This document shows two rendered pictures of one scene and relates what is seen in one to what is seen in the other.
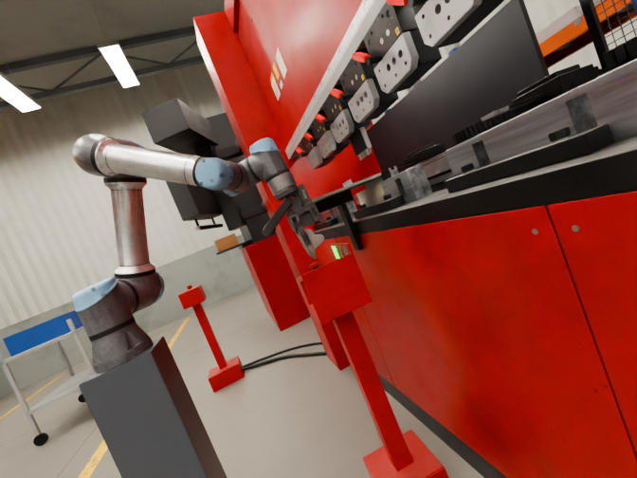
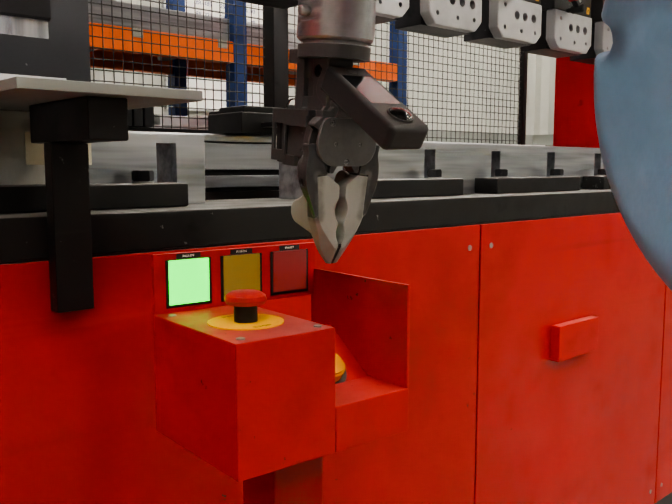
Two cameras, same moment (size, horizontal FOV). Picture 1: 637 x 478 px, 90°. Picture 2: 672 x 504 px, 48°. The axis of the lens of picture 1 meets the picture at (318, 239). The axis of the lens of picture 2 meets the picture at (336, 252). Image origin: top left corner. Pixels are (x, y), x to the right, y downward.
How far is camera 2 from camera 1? 1.43 m
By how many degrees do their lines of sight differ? 116
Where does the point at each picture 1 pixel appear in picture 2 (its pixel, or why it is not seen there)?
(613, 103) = (444, 166)
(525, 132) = (394, 159)
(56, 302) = not seen: outside the picture
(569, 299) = (473, 312)
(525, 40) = (79, 19)
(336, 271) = (349, 300)
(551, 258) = (472, 274)
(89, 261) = not seen: outside the picture
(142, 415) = not seen: outside the picture
